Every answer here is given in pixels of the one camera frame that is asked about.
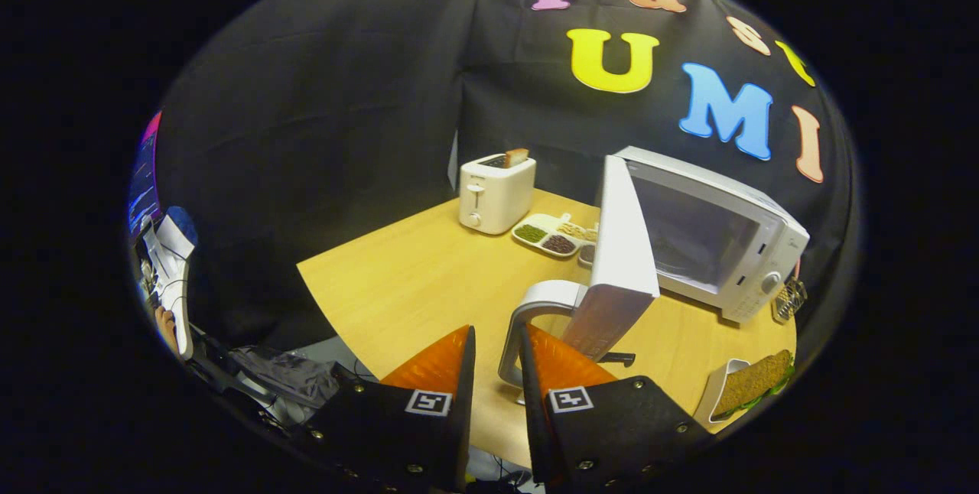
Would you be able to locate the cream toaster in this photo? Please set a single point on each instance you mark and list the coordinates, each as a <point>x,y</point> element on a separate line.
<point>493,199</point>

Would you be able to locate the white microwave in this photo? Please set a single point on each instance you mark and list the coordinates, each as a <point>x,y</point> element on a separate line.
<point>623,264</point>

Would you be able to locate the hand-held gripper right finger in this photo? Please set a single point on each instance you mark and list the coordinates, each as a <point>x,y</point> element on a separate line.
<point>533,433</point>

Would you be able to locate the white rectangular plate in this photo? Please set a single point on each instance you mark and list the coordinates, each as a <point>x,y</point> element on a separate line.
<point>711,394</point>

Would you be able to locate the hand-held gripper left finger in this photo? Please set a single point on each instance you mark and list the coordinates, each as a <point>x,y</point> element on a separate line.
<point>463,433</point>

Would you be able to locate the white divided snack tray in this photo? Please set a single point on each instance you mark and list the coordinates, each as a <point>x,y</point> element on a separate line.
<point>544,235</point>

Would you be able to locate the clear plastic bag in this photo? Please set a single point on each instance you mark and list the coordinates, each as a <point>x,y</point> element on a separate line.
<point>287,373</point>

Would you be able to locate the computer monitor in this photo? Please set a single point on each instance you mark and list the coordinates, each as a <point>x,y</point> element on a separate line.
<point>144,180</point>

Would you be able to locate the brown toast slice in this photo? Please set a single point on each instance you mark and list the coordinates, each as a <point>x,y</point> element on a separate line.
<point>517,157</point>

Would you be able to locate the white paper sheets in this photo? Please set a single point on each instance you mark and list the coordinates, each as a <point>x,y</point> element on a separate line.
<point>174,280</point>

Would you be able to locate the black backdrop cloth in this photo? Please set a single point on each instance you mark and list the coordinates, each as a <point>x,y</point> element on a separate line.
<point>306,134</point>

